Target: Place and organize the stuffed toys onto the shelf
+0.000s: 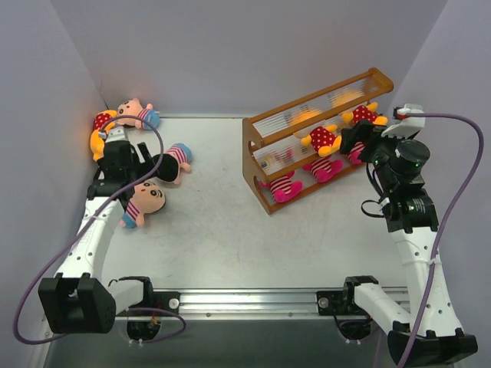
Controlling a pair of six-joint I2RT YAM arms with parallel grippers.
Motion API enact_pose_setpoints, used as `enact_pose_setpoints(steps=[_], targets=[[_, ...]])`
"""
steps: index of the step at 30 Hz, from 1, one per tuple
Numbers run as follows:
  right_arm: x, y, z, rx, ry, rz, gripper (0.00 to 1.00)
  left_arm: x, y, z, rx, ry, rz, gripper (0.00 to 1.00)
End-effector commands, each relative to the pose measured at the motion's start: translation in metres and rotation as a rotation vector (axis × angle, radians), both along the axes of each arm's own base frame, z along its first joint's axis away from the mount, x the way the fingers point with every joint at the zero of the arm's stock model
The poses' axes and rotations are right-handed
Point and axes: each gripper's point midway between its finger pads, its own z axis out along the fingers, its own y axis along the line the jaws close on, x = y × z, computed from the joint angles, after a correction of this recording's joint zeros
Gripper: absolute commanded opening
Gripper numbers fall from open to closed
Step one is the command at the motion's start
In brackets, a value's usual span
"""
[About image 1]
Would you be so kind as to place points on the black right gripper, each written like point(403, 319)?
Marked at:
point(360, 137)

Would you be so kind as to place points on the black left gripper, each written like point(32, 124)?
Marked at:
point(143, 162)

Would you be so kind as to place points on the white pink plush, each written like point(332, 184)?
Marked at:
point(283, 189)
point(353, 155)
point(324, 169)

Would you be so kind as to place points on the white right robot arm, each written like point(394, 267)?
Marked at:
point(429, 333)

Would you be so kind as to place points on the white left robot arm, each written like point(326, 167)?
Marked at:
point(75, 300)

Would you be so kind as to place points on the wooden toy shelf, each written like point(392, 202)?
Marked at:
point(293, 150)

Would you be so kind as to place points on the black hair boy plush centre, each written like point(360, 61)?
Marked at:
point(174, 161)

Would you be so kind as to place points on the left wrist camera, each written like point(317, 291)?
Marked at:
point(114, 135)

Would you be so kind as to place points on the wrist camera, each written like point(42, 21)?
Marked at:
point(114, 135)
point(407, 122)

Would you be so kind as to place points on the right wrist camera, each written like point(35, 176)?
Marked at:
point(407, 122)

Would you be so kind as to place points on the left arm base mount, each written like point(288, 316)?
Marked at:
point(167, 300)

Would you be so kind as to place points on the aluminium table edge rail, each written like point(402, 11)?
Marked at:
point(250, 304)

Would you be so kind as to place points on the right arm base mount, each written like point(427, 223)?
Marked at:
point(340, 302)

